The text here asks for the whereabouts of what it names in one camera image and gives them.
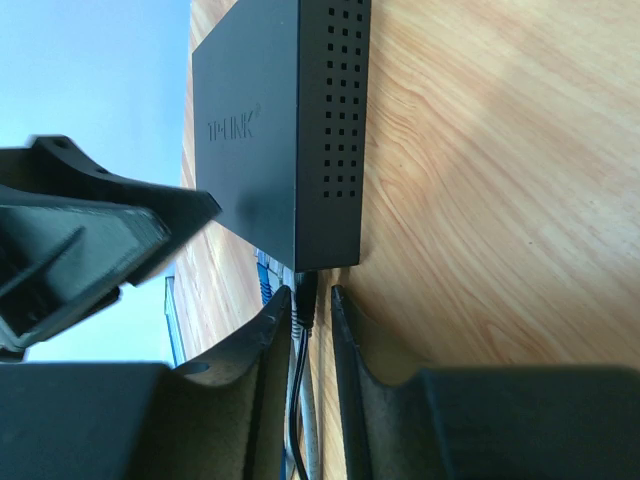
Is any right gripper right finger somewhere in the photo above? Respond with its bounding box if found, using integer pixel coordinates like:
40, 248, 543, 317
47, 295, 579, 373
331, 286, 639, 479

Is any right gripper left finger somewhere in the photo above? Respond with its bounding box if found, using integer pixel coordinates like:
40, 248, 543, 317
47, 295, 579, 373
1, 287, 291, 479

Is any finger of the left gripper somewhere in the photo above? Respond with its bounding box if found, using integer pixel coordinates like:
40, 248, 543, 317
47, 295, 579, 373
1, 136, 221, 358

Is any blue ethernet cable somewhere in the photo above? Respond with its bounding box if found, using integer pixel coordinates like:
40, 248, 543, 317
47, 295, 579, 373
254, 247, 281, 306

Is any black power adapter with cord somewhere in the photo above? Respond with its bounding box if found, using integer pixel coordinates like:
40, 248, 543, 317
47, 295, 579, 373
287, 271, 320, 479

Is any black network switch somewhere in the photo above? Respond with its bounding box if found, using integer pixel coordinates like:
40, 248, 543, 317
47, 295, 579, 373
192, 0, 371, 272

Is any grey ethernet cable right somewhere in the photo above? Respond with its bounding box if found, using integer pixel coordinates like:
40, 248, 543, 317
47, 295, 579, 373
282, 264, 321, 480

